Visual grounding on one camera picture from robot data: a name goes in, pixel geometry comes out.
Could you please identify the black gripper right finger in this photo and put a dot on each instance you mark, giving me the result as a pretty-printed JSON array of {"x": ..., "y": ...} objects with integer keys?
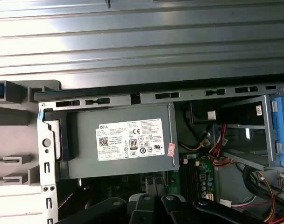
[{"x": 177, "y": 210}]

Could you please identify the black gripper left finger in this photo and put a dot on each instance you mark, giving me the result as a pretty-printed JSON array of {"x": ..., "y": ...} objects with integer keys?
[{"x": 142, "y": 210}]

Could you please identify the metal socket cover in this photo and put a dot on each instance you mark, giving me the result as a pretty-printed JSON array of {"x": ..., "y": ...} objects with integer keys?
[{"x": 149, "y": 184}]

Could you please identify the black RAM slot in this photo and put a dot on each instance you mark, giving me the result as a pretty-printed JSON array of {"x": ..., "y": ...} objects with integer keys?
[
  {"x": 192, "y": 177},
  {"x": 182, "y": 177},
  {"x": 187, "y": 177},
  {"x": 196, "y": 177}
]

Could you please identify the green motherboard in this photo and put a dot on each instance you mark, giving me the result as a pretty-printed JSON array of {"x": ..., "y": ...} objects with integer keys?
[{"x": 203, "y": 184}]

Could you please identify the grey power supply unit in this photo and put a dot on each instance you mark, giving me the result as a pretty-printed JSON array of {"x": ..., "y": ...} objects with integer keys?
[{"x": 86, "y": 140}]

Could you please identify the black open PC case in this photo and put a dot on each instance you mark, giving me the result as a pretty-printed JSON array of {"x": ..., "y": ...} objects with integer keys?
[{"x": 193, "y": 94}]

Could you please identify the silver metal drive cage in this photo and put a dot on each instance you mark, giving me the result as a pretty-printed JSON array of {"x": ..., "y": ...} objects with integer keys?
[{"x": 267, "y": 130}]

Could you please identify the grey parts rack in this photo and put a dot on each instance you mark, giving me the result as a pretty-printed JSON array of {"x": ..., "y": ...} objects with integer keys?
[{"x": 11, "y": 140}]

